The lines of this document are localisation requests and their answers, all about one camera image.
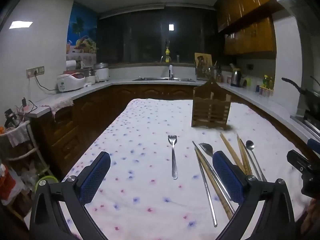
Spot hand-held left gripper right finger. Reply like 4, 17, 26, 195
212, 150, 296, 240

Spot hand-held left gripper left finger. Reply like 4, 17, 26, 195
29, 151, 111, 240

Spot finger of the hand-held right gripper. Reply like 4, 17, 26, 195
307, 138, 320, 153
287, 149, 312, 173

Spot wooden chopstick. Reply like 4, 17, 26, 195
236, 134, 249, 175
237, 137, 253, 176
219, 133, 242, 170
194, 148, 235, 220
221, 134, 245, 174

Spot long-handled metal spoon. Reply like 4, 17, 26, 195
245, 140, 267, 182

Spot metal fork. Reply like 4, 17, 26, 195
167, 135, 178, 180

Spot wooden utensil holder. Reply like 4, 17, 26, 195
191, 77, 232, 130

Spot person's right hand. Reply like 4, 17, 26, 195
300, 198, 320, 240

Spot gas stove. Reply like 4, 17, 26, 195
290, 115, 320, 140

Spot black wok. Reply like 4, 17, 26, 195
281, 76, 320, 122

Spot green rimmed bowl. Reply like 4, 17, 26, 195
36, 176, 59, 193

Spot floral white tablecloth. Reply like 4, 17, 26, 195
60, 98, 313, 240

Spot white storage rack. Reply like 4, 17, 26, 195
0, 120, 60, 220

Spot wooden lower cabinets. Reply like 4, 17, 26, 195
30, 84, 320, 180

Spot wooden cabinets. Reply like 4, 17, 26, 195
215, 0, 288, 55
30, 84, 320, 180

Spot spice jar rack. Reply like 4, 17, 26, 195
255, 85, 274, 98

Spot lace cloth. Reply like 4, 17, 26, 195
49, 96, 74, 117

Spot red plastic bag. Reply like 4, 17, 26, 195
0, 164, 25, 205

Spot white hanging cloth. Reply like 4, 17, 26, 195
6, 121, 31, 148

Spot white and red rice cooker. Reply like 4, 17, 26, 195
57, 72, 86, 93

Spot small white lidded pot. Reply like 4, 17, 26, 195
84, 69, 97, 85

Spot white kitchen countertop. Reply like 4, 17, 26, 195
25, 76, 320, 143

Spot steel electric kettle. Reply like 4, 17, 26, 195
229, 64, 244, 88

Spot white cooker with metal lid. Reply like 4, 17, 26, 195
94, 62, 110, 82

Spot knife and utensil rack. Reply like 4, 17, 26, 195
197, 61, 223, 82

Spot steel sink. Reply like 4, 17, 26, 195
132, 77, 196, 82

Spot wooden cutting board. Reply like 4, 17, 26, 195
194, 52, 213, 80

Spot yellow dish soap bottle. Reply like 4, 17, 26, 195
165, 40, 172, 63

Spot dark kitchen window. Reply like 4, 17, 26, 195
97, 5, 218, 66

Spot steel range hood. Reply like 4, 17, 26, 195
274, 0, 320, 33

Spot wooden upper cabinets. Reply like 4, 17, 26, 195
215, 0, 288, 55

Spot tangle of charger cables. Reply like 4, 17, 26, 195
4, 97, 38, 128

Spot black power cable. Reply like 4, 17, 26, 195
34, 73, 58, 92

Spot wall socket strip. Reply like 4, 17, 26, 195
26, 66, 45, 77

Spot tropical fruit wall poster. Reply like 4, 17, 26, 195
66, 2, 98, 63

